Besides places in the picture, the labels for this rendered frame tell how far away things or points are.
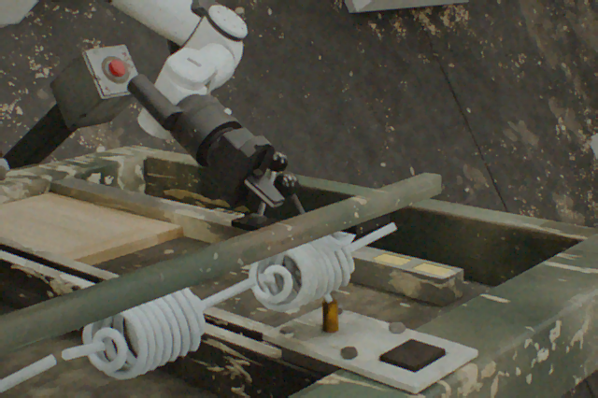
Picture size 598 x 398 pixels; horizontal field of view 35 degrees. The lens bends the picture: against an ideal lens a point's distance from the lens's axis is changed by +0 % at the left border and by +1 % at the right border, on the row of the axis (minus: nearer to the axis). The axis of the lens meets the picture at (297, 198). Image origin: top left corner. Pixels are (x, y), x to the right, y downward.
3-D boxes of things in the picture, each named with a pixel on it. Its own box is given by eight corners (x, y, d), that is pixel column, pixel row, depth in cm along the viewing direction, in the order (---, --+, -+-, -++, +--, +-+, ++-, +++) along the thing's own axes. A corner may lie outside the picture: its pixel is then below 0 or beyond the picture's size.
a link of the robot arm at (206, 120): (291, 138, 138) (240, 90, 143) (243, 150, 131) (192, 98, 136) (262, 201, 145) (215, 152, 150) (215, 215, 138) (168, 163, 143)
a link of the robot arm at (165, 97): (206, 158, 149) (163, 114, 154) (235, 104, 144) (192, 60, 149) (153, 162, 140) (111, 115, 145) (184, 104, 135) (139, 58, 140)
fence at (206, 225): (73, 195, 195) (71, 177, 194) (463, 295, 132) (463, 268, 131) (52, 201, 191) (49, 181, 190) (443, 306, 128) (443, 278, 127)
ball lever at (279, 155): (254, 228, 156) (279, 152, 158) (271, 232, 154) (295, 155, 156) (239, 221, 154) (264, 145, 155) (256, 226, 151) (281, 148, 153)
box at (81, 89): (90, 78, 225) (126, 43, 212) (109, 123, 224) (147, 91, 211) (46, 85, 217) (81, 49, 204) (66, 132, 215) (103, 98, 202)
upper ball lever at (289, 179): (312, 228, 149) (279, 164, 141) (330, 232, 146) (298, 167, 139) (298, 245, 147) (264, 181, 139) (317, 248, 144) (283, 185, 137)
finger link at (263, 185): (270, 206, 134) (244, 179, 137) (286, 202, 137) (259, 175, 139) (274, 199, 133) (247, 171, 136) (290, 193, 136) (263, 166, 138)
